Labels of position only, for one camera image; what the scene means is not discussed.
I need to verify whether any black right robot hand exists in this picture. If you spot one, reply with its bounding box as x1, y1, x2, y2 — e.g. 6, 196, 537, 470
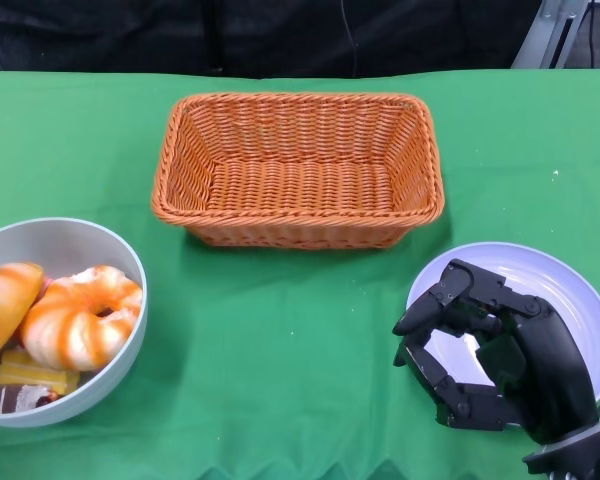
392, 258, 600, 446

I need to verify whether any white-striped orange donut bread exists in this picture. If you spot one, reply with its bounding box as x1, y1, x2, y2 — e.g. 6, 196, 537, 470
20, 264, 144, 372

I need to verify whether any pale green bowl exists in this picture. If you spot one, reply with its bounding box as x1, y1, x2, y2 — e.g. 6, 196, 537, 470
0, 217, 149, 429

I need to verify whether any smooth orange bagel bread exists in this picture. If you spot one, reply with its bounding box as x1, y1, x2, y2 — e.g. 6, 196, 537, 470
0, 262, 46, 369

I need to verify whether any lavender plate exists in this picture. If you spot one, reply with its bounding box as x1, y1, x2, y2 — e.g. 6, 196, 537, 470
405, 242, 600, 401

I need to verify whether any orange wicker basket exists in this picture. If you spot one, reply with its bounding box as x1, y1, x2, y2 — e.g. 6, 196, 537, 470
151, 92, 446, 250

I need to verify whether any yellow layered cake slice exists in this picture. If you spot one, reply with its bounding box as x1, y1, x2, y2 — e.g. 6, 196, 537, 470
0, 348, 81, 396

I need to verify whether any chocolate layered cake slice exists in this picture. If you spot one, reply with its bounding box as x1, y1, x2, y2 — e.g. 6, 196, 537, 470
0, 383, 61, 415

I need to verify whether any grey metal stand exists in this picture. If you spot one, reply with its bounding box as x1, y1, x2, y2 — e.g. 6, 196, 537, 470
510, 0, 596, 70

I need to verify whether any green tablecloth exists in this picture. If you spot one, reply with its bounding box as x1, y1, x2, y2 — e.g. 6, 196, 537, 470
0, 67, 600, 480

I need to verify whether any black backdrop cloth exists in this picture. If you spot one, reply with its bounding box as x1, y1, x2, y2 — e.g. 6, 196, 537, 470
0, 0, 600, 79

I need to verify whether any thin black hanging cable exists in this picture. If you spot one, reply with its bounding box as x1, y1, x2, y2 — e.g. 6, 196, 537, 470
586, 0, 599, 70

